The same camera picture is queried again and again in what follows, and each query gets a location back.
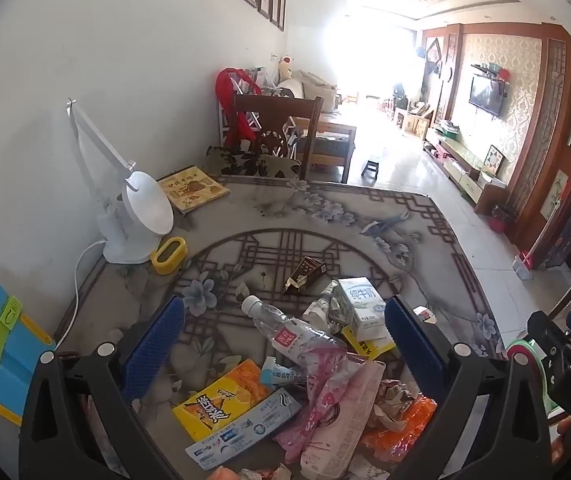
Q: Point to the orange plastic wrapper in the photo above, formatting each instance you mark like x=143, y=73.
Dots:
x=405, y=435

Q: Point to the clear plastic bottle red label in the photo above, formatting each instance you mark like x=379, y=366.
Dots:
x=285, y=332

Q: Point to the person's right hand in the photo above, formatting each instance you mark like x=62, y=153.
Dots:
x=568, y=440

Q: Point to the yellow picture book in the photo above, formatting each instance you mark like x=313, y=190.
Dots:
x=193, y=190

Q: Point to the red bin with green rim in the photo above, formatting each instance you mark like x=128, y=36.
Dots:
x=528, y=365

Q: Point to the white and blue toothpaste box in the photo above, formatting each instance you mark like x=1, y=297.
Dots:
x=245, y=432

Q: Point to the colourful geometric framed picture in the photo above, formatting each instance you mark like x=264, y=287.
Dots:
x=495, y=158

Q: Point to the crumpled white wrapper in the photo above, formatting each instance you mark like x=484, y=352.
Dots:
x=323, y=307

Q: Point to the small white paper scrap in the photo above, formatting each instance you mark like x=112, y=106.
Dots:
x=424, y=314

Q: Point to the yellow and orange box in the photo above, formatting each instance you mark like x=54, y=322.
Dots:
x=215, y=405

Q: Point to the white desk lamp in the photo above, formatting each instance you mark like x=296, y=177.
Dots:
x=148, y=210

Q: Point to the pink tissue wrapper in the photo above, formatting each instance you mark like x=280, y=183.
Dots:
x=335, y=440

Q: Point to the small dark stool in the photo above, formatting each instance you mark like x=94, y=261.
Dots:
x=372, y=166

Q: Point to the brown drink carton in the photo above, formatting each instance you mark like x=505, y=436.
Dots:
x=305, y=275

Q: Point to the floral seat cushion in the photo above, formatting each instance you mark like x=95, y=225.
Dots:
x=245, y=162

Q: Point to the red and white dustpan set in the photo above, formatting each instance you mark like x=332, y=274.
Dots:
x=524, y=266

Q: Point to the crumpled paper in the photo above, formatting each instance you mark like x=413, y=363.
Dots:
x=395, y=402

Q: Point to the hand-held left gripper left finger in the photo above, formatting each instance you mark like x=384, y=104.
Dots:
x=153, y=345

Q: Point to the wooden sofa with cushions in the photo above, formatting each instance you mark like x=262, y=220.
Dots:
x=315, y=90

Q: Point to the white plush toy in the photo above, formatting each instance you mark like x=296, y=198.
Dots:
x=285, y=66

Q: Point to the pink plastic wrapper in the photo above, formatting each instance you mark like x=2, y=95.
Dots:
x=325, y=385

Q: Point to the wall television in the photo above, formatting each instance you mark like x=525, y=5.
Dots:
x=485, y=95

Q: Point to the white milk carton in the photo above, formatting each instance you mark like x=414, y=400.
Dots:
x=363, y=305

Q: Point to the small blue and white packet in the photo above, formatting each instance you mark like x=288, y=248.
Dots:
x=278, y=372

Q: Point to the low television cabinet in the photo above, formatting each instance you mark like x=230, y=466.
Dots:
x=458, y=165

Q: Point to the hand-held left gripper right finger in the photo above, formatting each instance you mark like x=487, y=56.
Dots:
x=415, y=345

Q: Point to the blue and yellow plastic stand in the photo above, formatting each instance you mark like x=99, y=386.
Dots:
x=10, y=360

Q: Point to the yellow oval container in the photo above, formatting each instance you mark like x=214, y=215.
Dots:
x=158, y=263

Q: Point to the yellow and white box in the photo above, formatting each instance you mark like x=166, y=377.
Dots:
x=375, y=347

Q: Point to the small red waste bin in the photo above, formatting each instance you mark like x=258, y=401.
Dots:
x=499, y=220

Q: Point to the red cloth bag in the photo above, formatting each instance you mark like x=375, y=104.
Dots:
x=225, y=85

